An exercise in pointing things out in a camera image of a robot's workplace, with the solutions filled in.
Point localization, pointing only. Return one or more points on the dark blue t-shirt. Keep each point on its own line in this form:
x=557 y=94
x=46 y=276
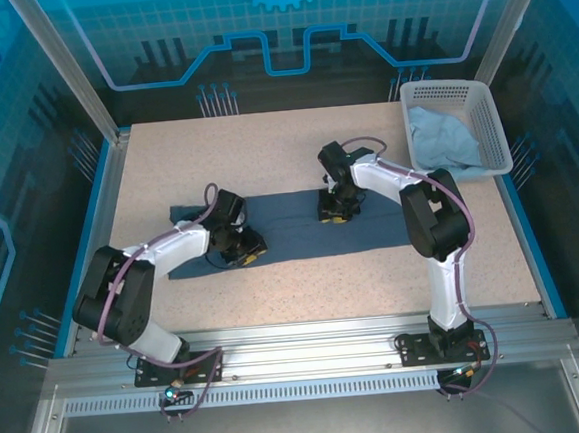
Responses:
x=290 y=226

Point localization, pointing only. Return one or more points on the white perforated plastic basket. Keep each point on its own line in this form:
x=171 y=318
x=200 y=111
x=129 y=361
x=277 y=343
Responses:
x=487 y=120

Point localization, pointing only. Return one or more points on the light blue t-shirt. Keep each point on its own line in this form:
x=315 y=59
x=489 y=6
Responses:
x=444 y=139

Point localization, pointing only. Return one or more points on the aluminium mounting rail beam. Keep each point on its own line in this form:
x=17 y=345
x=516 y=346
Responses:
x=305 y=350

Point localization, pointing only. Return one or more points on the aluminium frame post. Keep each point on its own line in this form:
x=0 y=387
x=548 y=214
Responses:
x=72 y=73
x=510 y=23

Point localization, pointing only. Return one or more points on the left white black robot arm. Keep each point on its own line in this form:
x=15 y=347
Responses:
x=171 y=246

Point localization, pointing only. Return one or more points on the aluminium table side rail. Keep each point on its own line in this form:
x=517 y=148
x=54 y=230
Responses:
x=108 y=175

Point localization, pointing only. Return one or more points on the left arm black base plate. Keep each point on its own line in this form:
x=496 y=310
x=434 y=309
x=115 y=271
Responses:
x=151 y=373

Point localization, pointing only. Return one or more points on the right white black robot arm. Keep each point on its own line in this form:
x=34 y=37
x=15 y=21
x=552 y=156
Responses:
x=435 y=215

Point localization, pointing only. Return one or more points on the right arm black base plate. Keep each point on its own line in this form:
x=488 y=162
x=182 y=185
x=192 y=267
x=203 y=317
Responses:
x=415 y=349

